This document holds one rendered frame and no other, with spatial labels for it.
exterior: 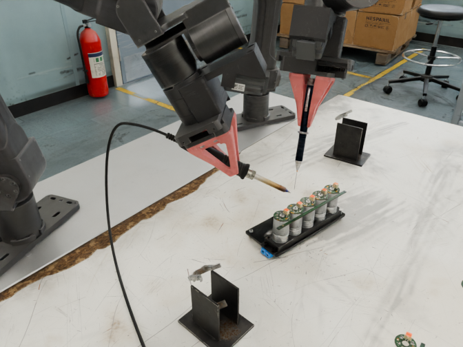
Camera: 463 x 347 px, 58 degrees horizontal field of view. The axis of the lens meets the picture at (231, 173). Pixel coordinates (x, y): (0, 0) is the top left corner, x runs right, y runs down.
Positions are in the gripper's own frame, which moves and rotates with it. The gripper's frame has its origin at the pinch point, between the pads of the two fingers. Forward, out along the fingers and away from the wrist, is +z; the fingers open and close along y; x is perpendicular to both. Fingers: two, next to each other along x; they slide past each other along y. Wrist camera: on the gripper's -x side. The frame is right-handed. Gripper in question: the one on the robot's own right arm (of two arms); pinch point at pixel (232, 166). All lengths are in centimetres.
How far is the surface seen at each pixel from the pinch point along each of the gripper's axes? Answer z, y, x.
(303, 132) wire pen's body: 0.7, 3.2, -10.8
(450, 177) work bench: 29.9, 21.0, -29.9
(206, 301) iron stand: 5.3, -19.5, 3.9
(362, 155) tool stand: 22.3, 27.7, -16.2
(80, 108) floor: 17, 216, 157
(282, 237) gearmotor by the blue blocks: 12.1, -3.9, -2.6
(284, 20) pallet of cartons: 59, 392, 18
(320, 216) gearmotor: 14.9, 2.1, -7.8
